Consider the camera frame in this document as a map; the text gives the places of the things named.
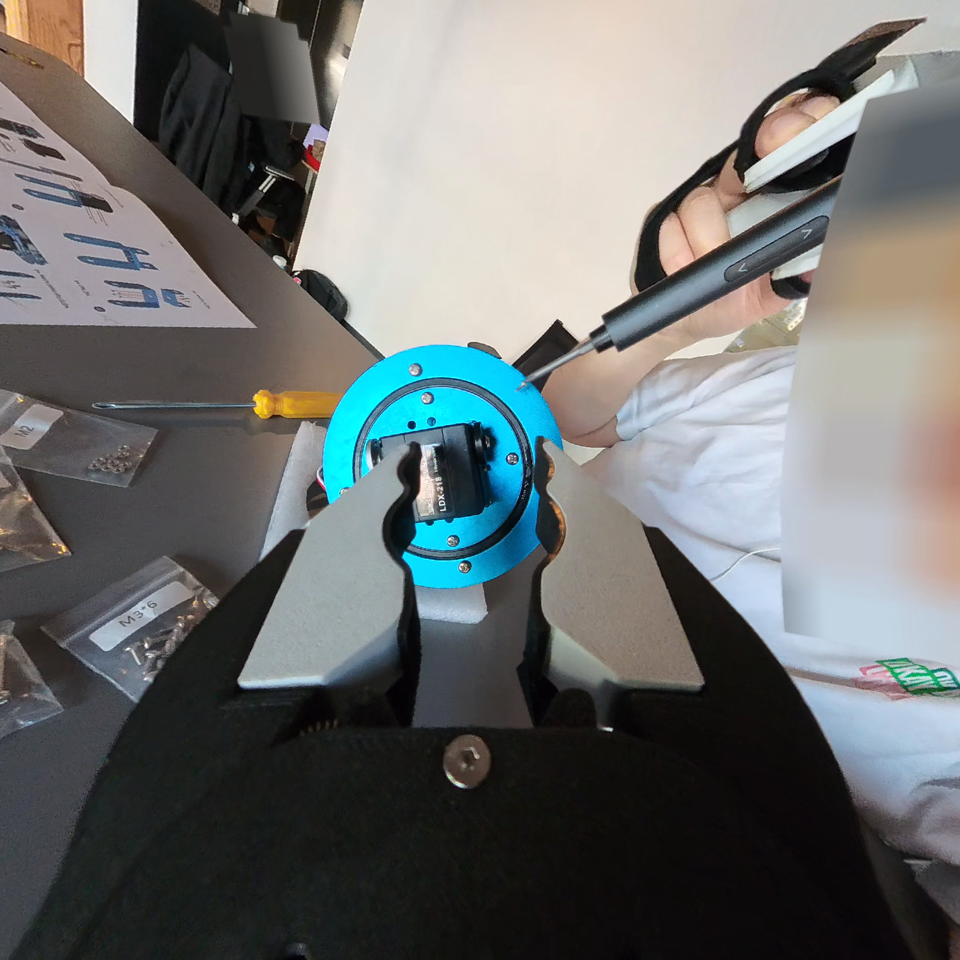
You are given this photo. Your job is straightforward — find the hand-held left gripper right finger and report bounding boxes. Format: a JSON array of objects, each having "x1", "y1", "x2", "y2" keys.
[{"x1": 527, "y1": 439, "x2": 706, "y2": 730}]

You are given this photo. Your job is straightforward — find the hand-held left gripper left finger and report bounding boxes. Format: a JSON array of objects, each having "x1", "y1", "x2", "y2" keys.
[{"x1": 237, "y1": 442, "x2": 423, "y2": 727}]

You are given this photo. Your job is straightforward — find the blue round servo base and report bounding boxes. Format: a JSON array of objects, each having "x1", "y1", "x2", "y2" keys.
[{"x1": 321, "y1": 340, "x2": 564, "y2": 591}]

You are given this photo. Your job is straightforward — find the black electric screwdriver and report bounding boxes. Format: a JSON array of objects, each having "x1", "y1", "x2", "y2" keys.
[{"x1": 516, "y1": 175, "x2": 846, "y2": 393}]

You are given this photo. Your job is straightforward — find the person's right forearm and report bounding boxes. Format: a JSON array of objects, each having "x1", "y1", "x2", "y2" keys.
[{"x1": 543, "y1": 328, "x2": 753, "y2": 450}]

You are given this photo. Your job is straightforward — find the dark grey desk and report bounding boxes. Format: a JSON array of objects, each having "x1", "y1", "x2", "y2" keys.
[{"x1": 0, "y1": 33, "x2": 535, "y2": 954}]

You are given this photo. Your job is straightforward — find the person's right hand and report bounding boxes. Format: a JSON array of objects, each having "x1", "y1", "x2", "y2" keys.
[{"x1": 658, "y1": 92, "x2": 839, "y2": 346}]

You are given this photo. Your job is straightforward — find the white foam block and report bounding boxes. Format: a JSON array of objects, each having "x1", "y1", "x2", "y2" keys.
[{"x1": 260, "y1": 419, "x2": 489, "y2": 626}]

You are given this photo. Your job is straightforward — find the clear bag of screws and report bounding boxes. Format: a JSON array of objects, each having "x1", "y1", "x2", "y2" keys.
[
  {"x1": 0, "y1": 448, "x2": 73, "y2": 576},
  {"x1": 40, "y1": 554, "x2": 223, "y2": 703},
  {"x1": 0, "y1": 389, "x2": 159, "y2": 489},
  {"x1": 0, "y1": 618, "x2": 66, "y2": 741}
]

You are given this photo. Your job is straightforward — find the black pouch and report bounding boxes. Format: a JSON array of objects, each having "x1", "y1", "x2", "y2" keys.
[{"x1": 513, "y1": 320, "x2": 579, "y2": 392}]

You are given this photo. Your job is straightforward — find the black bag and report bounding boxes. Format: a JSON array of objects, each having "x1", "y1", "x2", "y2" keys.
[{"x1": 291, "y1": 267, "x2": 351, "y2": 324}]

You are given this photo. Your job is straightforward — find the printed instruction sheet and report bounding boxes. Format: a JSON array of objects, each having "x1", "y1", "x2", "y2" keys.
[{"x1": 0, "y1": 78, "x2": 258, "y2": 332}]

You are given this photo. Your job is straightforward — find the dark hanging coat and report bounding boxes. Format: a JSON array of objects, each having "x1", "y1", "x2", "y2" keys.
[{"x1": 156, "y1": 44, "x2": 253, "y2": 219}]

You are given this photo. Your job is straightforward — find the thin white cord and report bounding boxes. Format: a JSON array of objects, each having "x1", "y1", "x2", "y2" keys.
[{"x1": 708, "y1": 546, "x2": 783, "y2": 583}]

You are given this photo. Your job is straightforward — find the yellow handled screwdriver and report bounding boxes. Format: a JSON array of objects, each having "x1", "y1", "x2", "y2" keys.
[{"x1": 93, "y1": 389, "x2": 343, "y2": 420}]

